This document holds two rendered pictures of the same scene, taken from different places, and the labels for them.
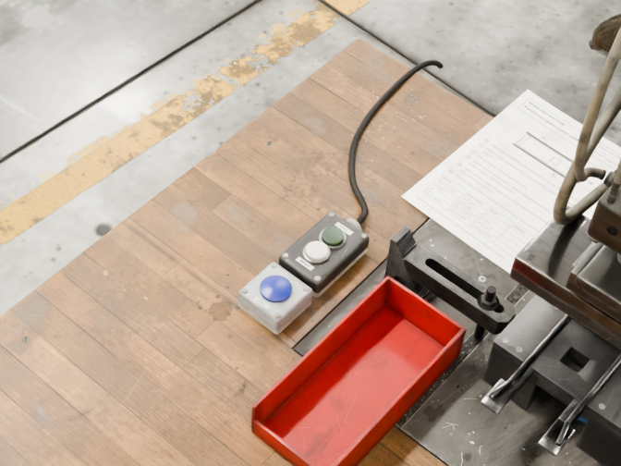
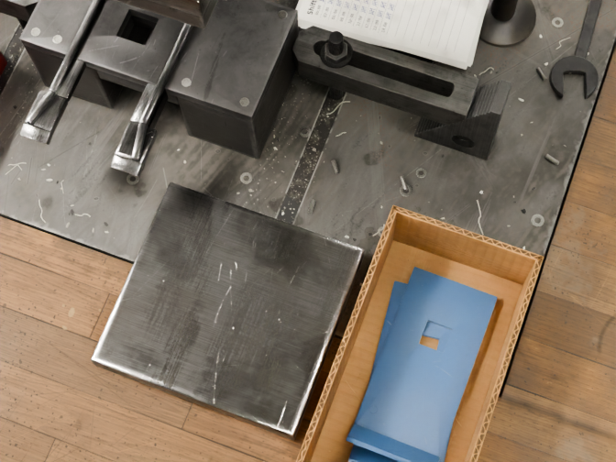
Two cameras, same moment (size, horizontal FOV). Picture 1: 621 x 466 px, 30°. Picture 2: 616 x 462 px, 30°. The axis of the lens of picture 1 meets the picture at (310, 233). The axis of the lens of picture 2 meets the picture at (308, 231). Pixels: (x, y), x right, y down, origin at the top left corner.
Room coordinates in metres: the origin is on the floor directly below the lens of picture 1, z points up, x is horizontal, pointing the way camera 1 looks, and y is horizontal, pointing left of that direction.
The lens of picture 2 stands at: (0.26, -0.33, 1.79)
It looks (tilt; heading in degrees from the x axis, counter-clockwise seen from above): 71 degrees down; 348
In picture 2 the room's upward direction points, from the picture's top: 4 degrees counter-clockwise
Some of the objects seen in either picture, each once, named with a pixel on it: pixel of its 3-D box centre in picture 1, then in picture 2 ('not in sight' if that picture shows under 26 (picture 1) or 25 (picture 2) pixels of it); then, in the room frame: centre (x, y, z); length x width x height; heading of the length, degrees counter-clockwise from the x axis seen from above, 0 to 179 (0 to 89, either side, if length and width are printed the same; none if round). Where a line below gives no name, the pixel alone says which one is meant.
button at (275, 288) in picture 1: (275, 290); not in sight; (0.85, 0.04, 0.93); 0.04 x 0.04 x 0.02
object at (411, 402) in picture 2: not in sight; (423, 367); (0.43, -0.45, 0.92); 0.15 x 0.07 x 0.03; 142
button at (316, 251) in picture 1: (316, 254); not in sight; (0.91, -0.01, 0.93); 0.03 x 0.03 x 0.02
